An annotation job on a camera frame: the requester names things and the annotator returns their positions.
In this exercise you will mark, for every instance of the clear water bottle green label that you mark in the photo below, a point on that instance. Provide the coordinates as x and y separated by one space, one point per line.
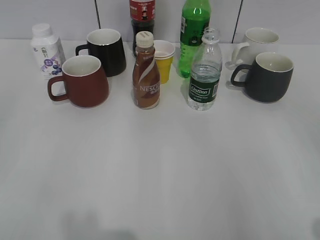
206 71

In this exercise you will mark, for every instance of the red ceramic mug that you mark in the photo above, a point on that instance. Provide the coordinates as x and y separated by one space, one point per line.
85 82

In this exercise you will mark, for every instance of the black ceramic mug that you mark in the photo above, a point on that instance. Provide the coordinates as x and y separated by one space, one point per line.
107 45

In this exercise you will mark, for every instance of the dark grey ceramic mug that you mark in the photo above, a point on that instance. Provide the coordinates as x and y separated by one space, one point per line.
268 77

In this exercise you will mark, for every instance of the white ceramic mug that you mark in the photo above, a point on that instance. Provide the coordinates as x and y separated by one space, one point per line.
256 40

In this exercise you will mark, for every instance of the brown Nescafe coffee bottle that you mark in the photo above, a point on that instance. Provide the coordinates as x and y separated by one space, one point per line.
146 76

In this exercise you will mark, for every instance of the yellow paper cup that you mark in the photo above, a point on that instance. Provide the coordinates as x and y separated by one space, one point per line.
164 67

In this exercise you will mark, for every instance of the white paper cup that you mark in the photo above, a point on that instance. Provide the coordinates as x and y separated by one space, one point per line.
163 49

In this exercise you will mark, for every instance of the cola bottle red label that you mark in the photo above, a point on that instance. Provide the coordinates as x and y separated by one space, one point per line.
142 13

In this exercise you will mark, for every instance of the green soda bottle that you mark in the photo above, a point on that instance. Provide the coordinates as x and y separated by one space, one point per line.
195 17

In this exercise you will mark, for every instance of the white blueberry yogurt carton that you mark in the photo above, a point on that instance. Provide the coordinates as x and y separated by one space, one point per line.
48 51

